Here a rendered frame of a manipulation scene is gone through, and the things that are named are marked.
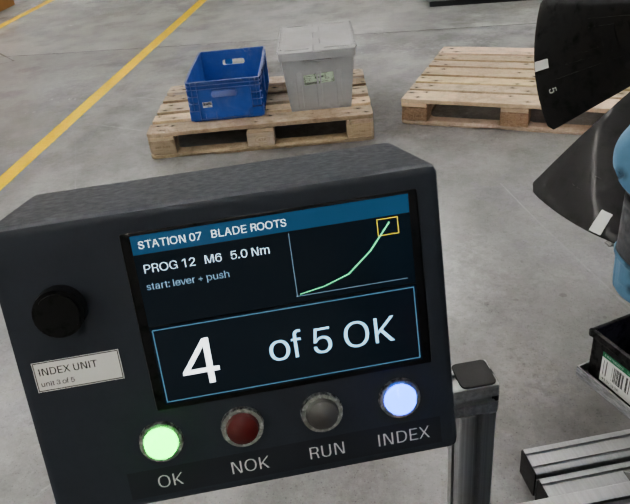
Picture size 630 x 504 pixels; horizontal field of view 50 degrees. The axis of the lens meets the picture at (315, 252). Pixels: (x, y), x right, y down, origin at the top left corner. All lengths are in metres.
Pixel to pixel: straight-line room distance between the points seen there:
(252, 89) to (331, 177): 3.31
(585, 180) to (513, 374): 1.20
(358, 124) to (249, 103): 0.59
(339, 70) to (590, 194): 2.76
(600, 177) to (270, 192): 0.68
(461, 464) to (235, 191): 0.32
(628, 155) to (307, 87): 3.16
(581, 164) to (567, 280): 1.56
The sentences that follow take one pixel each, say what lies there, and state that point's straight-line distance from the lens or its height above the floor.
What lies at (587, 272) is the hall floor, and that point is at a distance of 2.62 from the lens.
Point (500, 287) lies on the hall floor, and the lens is 2.49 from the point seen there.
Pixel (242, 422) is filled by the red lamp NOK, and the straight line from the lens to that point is 0.43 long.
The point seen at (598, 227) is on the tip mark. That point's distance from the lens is 0.99.
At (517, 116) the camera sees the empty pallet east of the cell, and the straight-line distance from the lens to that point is 3.73.
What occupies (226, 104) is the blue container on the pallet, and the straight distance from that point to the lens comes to 3.74.
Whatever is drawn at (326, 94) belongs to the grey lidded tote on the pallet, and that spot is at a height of 0.23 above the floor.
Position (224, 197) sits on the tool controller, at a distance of 0.39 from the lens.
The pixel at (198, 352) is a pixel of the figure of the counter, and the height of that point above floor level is 1.17.
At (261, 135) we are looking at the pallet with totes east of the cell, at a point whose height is 0.08.
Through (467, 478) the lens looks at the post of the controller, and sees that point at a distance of 0.61.
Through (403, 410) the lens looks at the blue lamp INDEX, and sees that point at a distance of 0.44.
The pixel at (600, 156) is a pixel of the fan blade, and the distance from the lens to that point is 1.02.
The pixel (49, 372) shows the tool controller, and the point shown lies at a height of 1.17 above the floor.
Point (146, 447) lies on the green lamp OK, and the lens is 0.44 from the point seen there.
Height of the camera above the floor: 1.43
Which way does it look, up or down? 32 degrees down
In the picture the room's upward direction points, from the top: 6 degrees counter-clockwise
